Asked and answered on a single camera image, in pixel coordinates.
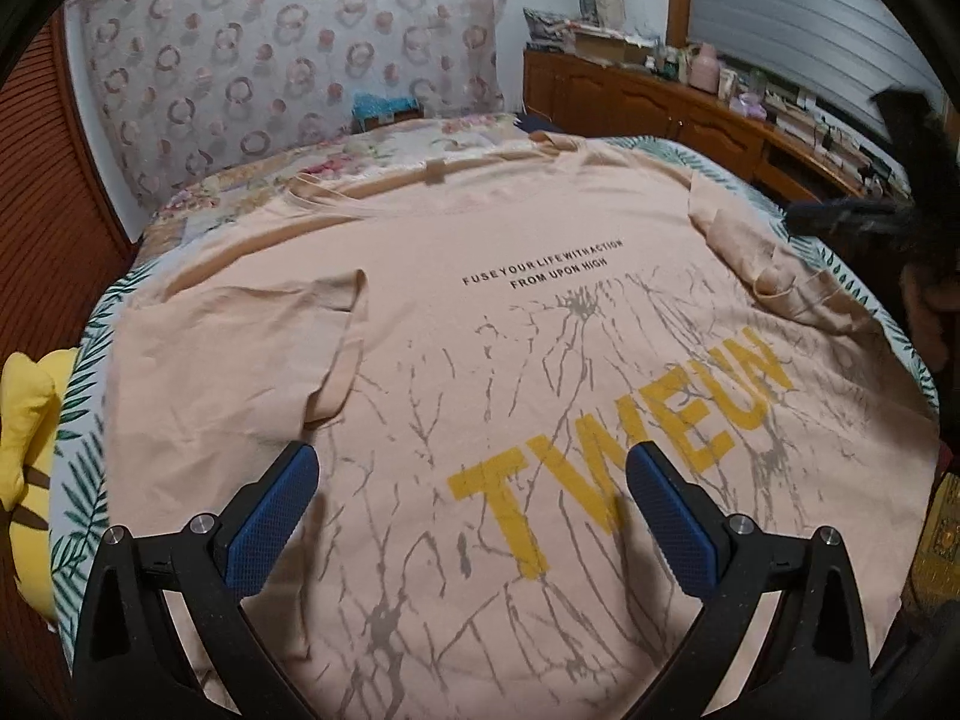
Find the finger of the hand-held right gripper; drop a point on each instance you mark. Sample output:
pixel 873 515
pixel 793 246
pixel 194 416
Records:
pixel 847 216
pixel 907 142

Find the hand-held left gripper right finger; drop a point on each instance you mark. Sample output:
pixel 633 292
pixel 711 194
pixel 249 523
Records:
pixel 671 517

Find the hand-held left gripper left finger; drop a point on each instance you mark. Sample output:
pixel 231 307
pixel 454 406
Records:
pixel 274 517

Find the beige printed t-shirt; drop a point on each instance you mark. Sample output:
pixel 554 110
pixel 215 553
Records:
pixel 525 330

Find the row of books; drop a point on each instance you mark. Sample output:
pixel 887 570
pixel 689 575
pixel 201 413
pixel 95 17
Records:
pixel 825 124

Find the purple container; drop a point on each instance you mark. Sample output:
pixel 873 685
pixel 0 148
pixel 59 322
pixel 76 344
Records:
pixel 748 106

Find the window blinds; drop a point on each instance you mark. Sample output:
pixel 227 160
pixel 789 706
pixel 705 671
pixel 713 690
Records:
pixel 787 7

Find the green leaf print blanket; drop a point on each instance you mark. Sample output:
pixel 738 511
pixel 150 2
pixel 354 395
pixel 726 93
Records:
pixel 79 480

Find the pink bottle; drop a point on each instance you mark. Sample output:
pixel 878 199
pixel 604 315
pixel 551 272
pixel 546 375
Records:
pixel 705 67

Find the wooden sideboard cabinet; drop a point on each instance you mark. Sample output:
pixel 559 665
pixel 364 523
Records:
pixel 637 101

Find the yellow plush toy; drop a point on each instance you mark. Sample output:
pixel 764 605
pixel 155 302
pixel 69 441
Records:
pixel 30 427

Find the cardboard box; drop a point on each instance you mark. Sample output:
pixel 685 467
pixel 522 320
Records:
pixel 611 49

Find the navy bed sheet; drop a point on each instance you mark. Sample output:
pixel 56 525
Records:
pixel 536 121

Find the patterned cloth bag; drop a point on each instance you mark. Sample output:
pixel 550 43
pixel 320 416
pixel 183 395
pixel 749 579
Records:
pixel 547 24

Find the teal basket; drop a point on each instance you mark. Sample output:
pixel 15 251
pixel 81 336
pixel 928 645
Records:
pixel 382 111

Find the patterned lace wall cloth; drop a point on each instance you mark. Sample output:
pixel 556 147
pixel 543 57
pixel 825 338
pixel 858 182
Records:
pixel 262 52

